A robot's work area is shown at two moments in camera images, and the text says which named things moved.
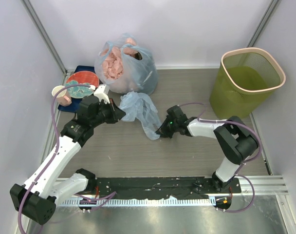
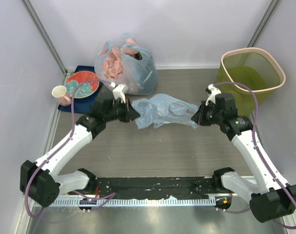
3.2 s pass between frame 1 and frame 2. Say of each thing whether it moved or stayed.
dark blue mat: stayed
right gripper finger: moved
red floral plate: stayed
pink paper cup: stayed
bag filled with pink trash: stayed
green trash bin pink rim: stayed
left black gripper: moved
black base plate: stayed
